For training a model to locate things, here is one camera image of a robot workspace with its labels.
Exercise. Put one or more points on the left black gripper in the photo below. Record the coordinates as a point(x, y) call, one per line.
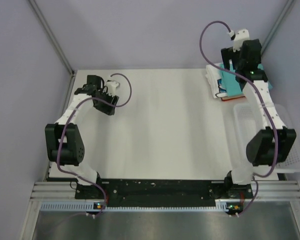
point(108, 109)

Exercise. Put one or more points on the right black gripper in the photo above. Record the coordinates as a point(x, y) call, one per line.
point(228, 54)

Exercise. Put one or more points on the teal t shirt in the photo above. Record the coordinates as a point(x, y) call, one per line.
point(230, 84)

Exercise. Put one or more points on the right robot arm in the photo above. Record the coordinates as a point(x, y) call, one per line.
point(254, 86)

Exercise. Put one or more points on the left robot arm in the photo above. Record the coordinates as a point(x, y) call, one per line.
point(64, 143)

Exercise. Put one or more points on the folded white daisy t shirt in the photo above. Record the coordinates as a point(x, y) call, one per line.
point(214, 78)

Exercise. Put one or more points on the folded red t shirt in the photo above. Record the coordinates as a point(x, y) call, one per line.
point(229, 98)

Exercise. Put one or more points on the white plastic basket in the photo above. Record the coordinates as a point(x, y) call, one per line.
point(257, 146)

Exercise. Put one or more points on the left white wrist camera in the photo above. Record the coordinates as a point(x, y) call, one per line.
point(111, 87)

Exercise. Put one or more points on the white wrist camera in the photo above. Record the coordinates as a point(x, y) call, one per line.
point(238, 38)
point(111, 87)

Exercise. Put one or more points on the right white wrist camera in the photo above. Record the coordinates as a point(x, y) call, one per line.
point(238, 38)

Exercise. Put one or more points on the right aluminium frame post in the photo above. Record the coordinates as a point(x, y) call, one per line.
point(288, 6)

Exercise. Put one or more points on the aluminium frame post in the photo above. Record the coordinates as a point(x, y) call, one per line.
point(288, 6)
point(50, 35)

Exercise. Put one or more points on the left aluminium frame post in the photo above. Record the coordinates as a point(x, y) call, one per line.
point(50, 35)

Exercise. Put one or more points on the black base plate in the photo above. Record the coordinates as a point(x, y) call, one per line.
point(162, 192)

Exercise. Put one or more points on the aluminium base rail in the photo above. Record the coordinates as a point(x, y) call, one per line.
point(268, 191)

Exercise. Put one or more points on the light blue cable duct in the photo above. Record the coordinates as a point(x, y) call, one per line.
point(94, 207)

